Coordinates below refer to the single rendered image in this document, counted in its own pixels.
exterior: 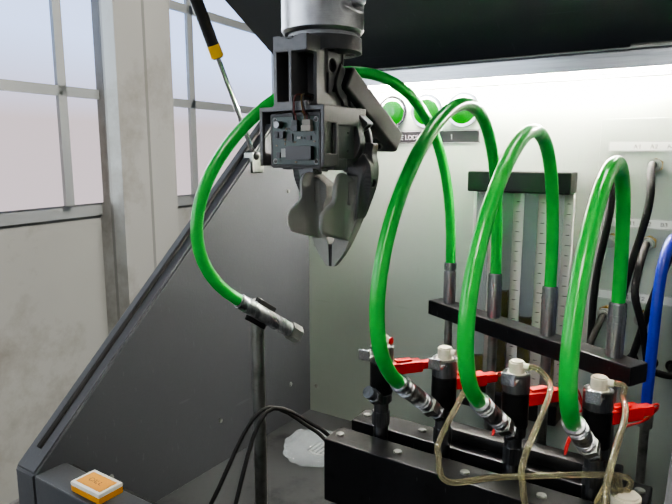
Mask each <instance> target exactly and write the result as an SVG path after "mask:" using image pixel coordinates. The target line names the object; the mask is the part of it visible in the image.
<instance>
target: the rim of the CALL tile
mask: <svg viewBox="0 0 672 504"><path fill-rule="evenodd" d="M92 472H95V473H98V474H100V475H102V476H104V477H106V478H108V479H110V480H112V481H114V482H117V483H116V484H114V485H113V486H111V487H109V488H107V489H105V490H103V491H101V492H98V491H96V490H94V489H92V488H90V487H88V486H86V485H84V484H82V483H80V482H78V481H76V480H78V479H80V478H82V477H84V476H86V475H88V474H90V473H92ZM71 485H72V486H74V487H76V488H78V489H80V490H82V491H84V492H86V493H88V494H90V495H92V496H94V497H96V498H98V499H100V498H102V497H104V496H105V495H107V494H109V493H111V492H113V491H115V490H116V489H118V488H120V487H122V486H123V483H122V482H120V481H118V480H116V479H114V478H112V477H110V476H107V475H105V474H103V473H101V472H99V471H97V470H92V471H90V472H88V473H86V474H84V475H82V476H80V477H78V478H76V479H74V480H72V481H71Z"/></svg>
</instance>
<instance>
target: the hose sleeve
mask: <svg viewBox="0 0 672 504"><path fill-rule="evenodd" d="M241 295H242V301H241V302H240V304H239V305H237V306H235V308H237V309H239V310H240V311H242V312H243V313H246V314H247V315H248V316H251V317H253V318H254V319H256V320H258V321H260V322H262V323H263V324H265V325H267V326H269V327H270V328H271V329H273V330H276V331H277V332H278V333H281V334H283V335H284V336H288V335H289V334H291V332H292V331H293V323H292V322H290V321H288V320H287V319H286V318H283V317H282V316H281V315H278V314H276V313H275V312H273V311H271V310H270V309H268V308H266V307H264V306H263V305H261V304H259V303H258V302H257V301H254V300H253V299H252V298H249V297H248V296H246V295H244V294H241Z"/></svg>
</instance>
